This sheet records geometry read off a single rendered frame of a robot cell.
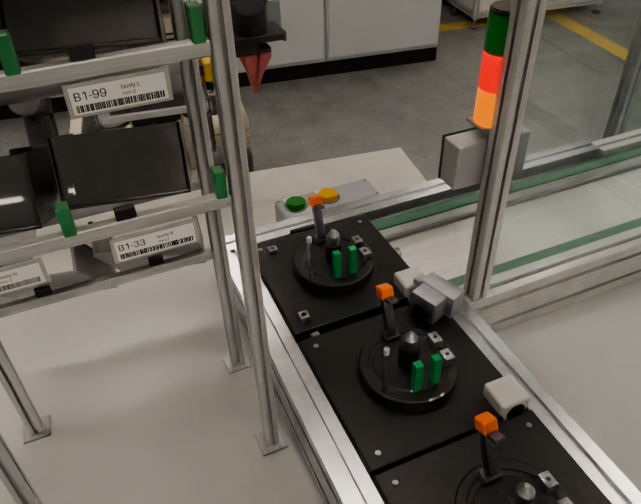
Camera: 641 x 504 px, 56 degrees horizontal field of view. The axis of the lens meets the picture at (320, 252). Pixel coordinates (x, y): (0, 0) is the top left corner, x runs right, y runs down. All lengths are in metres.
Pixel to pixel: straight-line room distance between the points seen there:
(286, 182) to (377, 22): 2.82
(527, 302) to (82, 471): 0.77
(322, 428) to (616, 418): 0.47
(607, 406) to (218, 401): 0.61
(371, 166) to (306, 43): 2.62
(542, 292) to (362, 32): 3.25
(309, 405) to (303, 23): 3.38
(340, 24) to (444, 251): 3.07
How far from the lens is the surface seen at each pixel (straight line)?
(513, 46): 0.82
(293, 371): 0.92
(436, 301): 0.94
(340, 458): 0.83
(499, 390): 0.88
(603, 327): 1.20
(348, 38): 4.18
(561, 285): 1.16
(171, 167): 0.66
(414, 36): 4.36
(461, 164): 0.88
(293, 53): 4.11
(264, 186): 1.48
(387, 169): 1.54
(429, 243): 1.21
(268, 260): 1.08
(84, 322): 1.21
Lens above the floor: 1.66
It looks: 39 degrees down
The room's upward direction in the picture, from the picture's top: 2 degrees counter-clockwise
